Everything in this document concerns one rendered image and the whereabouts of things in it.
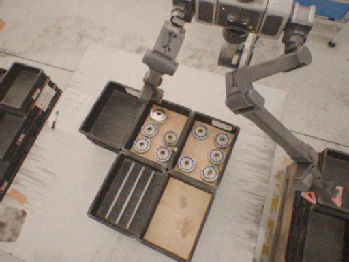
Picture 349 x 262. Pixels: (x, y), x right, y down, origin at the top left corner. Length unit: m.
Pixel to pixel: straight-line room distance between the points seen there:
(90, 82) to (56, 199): 0.88
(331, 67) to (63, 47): 3.04
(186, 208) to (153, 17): 2.48
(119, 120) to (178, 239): 0.82
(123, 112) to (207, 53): 1.55
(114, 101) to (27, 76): 1.09
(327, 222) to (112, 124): 1.65
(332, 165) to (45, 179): 2.01
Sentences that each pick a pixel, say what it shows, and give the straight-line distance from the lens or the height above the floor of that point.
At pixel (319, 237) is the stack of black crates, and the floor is 0.38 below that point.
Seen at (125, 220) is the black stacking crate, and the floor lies 0.83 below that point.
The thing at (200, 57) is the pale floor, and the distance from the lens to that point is 2.90.
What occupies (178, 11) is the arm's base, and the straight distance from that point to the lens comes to 1.18.
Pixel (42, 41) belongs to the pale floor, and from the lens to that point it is 3.56.
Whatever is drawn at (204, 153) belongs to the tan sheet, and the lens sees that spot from 1.52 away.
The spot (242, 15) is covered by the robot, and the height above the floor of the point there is 1.49.
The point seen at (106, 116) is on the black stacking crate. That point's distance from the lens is 1.70.
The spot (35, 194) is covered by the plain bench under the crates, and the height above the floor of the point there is 0.70.
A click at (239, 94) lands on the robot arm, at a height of 1.60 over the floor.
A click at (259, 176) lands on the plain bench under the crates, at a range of 1.67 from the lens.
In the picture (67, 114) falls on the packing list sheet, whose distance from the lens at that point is 1.96.
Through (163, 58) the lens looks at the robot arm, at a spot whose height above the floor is 1.67.
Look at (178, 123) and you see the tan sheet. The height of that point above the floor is 0.83.
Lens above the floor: 2.28
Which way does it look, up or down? 69 degrees down
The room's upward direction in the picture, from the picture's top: 8 degrees counter-clockwise
